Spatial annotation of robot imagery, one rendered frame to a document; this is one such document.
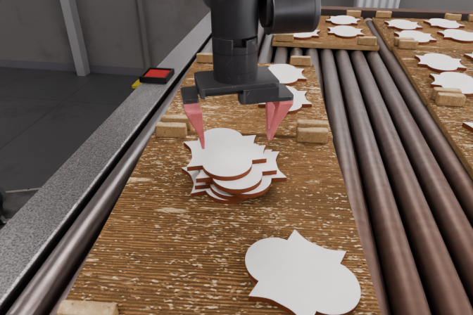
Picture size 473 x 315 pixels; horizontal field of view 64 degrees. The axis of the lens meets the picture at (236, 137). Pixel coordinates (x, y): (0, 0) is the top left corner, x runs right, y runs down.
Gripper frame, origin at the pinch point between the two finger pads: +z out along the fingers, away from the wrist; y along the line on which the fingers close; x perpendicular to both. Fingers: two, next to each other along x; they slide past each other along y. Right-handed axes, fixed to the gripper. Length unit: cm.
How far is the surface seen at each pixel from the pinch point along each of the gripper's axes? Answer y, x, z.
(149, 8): -11, 294, 35
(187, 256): -8.9, -10.9, 10.0
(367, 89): 43, 36, 11
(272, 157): 6.5, 2.8, 6.1
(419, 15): 102, 99, 8
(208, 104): 0.5, 32.0, 9.1
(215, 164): -3.1, 0.4, 4.3
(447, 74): 64, 34, 9
